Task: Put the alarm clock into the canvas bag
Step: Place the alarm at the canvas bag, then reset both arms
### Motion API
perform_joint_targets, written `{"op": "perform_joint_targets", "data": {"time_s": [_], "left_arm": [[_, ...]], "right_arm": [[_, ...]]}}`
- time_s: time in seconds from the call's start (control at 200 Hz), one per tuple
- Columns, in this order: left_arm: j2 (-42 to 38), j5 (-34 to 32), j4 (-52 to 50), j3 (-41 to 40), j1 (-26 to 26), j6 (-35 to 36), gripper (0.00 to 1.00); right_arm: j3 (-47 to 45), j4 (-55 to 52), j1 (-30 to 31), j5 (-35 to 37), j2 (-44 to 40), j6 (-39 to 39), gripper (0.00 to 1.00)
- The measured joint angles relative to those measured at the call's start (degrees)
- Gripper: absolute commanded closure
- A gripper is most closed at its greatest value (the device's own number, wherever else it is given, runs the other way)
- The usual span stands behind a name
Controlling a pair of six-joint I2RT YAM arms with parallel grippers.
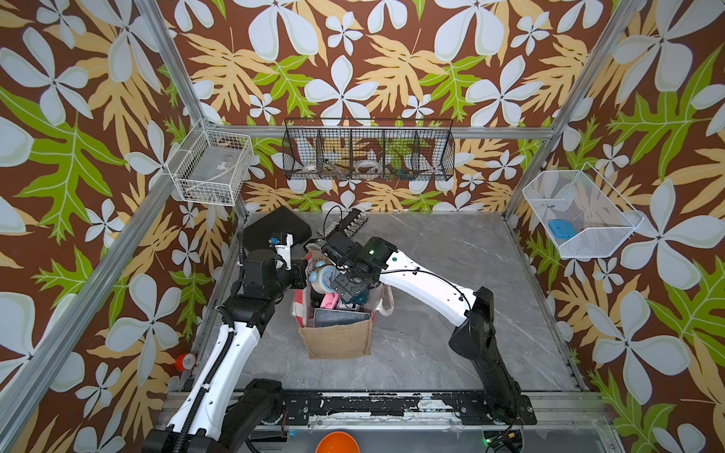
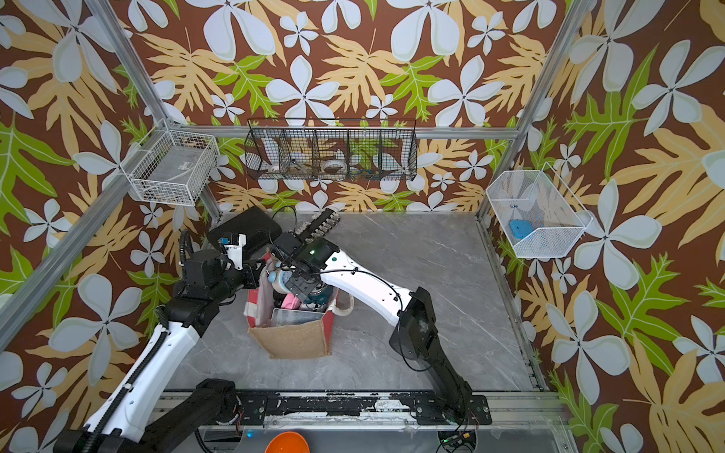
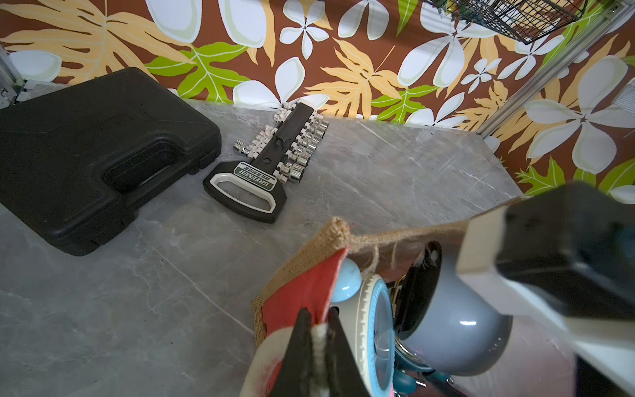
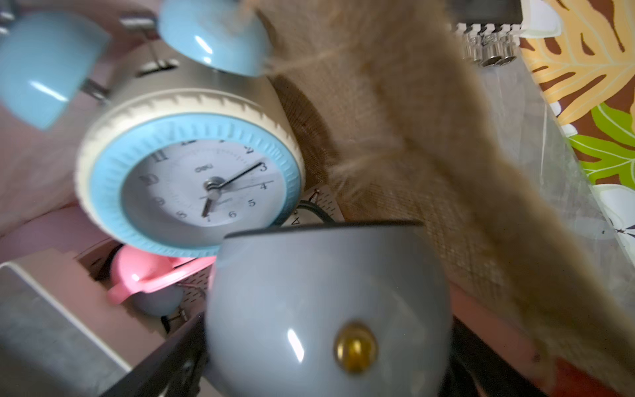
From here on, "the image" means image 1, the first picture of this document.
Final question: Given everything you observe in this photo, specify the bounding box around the white wire basket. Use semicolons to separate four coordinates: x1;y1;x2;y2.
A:
523;164;644;260
167;121;254;207

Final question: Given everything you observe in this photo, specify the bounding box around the black plastic tool case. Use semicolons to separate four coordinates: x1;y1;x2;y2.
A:
237;207;312;252

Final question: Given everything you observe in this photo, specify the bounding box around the white wire basket right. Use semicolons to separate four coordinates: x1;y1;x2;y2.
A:
523;164;644;260

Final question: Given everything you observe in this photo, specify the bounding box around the black wire basket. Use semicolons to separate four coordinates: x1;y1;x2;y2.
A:
281;117;455;181

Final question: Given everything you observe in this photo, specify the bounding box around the dark green alarm clock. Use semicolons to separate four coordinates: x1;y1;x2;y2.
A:
346;289;369;311

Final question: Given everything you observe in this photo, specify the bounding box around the canvas bag with red sides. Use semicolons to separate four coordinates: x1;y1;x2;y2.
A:
291;248;395;360

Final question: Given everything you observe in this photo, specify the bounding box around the mirror digital clock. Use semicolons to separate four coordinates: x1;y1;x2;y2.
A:
313;308;371;328

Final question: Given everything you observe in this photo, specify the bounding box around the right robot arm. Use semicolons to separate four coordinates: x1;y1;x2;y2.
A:
316;231;536;425

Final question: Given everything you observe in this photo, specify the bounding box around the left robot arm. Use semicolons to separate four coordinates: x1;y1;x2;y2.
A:
143;230;311;452

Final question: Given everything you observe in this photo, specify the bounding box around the white wire basket left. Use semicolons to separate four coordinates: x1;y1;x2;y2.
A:
167;121;254;207

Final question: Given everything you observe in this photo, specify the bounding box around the orange bowl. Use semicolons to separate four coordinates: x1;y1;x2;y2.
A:
315;431;361;453

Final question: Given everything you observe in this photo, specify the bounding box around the light blue twin-bell alarm clock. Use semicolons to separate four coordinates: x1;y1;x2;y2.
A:
309;260;340;294

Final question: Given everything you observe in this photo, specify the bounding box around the socket set on black rail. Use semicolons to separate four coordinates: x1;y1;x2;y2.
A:
307;207;368;253

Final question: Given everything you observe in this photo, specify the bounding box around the red cap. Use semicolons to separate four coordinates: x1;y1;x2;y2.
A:
175;353;196;373

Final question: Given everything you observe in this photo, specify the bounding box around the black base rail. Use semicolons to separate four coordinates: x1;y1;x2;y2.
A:
262;390;537;426

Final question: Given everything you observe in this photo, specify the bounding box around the blue object in basket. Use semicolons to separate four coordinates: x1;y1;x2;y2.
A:
549;219;579;242

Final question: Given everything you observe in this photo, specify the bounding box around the pink twin-bell alarm clock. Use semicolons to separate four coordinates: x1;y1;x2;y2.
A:
320;293;340;310

